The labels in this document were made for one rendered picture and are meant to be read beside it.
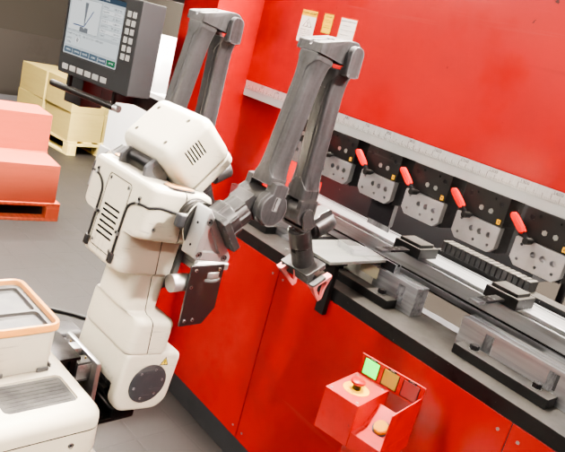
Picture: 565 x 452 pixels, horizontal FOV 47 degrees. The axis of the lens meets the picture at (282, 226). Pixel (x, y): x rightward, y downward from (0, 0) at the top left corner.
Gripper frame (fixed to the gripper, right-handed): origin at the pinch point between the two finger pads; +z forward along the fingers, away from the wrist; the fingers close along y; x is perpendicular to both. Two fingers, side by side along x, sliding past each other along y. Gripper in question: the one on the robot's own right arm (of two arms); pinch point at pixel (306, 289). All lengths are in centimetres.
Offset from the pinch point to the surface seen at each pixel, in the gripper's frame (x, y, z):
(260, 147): -68, 105, 20
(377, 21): -77, 43, -42
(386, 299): -34.8, 3.1, 27.9
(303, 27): -76, 79, -35
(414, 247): -64, 16, 30
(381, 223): -51, 19, 14
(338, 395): 7.3, -17.6, 20.8
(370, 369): -7.4, -15.1, 24.9
